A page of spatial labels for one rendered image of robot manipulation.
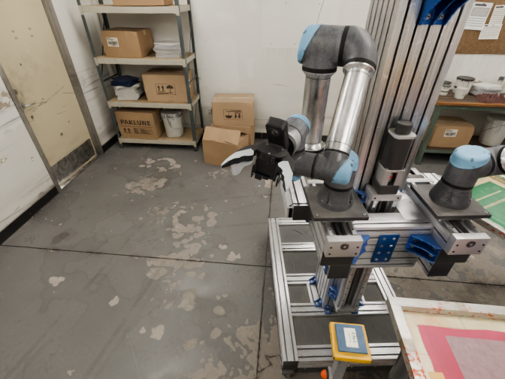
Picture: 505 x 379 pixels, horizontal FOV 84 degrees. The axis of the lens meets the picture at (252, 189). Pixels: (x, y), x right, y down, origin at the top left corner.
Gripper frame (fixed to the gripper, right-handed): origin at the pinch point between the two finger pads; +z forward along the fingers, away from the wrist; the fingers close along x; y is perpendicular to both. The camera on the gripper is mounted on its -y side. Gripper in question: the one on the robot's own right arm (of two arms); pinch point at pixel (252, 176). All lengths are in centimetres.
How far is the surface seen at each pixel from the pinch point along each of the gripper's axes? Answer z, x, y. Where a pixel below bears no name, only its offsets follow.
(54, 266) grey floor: -30, 181, 194
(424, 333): -30, -65, 64
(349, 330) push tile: -19, -40, 66
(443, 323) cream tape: -37, -72, 63
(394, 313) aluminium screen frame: -31, -54, 62
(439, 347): -27, -70, 63
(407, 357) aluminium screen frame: -16, -58, 62
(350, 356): -11, -42, 67
